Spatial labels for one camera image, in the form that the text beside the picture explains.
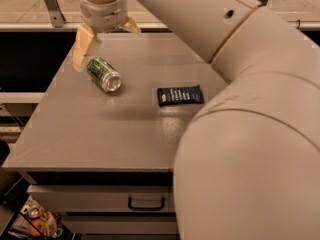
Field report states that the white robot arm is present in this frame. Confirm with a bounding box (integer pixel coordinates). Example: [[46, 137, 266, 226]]
[[79, 0, 320, 240]]

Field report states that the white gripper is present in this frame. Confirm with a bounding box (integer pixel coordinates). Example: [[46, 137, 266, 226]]
[[72, 0, 141, 68]]

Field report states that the lower grey drawer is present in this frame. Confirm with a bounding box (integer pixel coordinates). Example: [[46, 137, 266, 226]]
[[62, 216, 178, 235]]

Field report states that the black drawer handle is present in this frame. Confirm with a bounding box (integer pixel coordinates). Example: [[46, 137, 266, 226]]
[[127, 197, 166, 212]]

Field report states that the clutter on floor shelf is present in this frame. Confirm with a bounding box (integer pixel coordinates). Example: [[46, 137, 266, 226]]
[[11, 197, 63, 239]]

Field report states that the dark blue snack bar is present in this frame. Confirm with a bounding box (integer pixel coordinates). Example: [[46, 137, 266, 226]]
[[157, 85, 204, 106]]

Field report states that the grey drawer cabinet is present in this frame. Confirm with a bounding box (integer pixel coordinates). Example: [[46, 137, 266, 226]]
[[4, 33, 226, 240]]

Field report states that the green soda can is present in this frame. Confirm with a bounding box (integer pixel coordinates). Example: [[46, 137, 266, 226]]
[[86, 57, 122, 93]]

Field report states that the left metal railing bracket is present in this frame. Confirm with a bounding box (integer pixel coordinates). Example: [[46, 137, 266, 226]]
[[44, 0, 65, 28]]

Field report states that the grey drawer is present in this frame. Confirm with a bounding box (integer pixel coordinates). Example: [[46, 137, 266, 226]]
[[28, 185, 175, 213], [62, 216, 178, 235]]

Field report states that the upper grey drawer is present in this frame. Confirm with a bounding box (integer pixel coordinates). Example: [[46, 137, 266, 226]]
[[28, 185, 175, 213]]

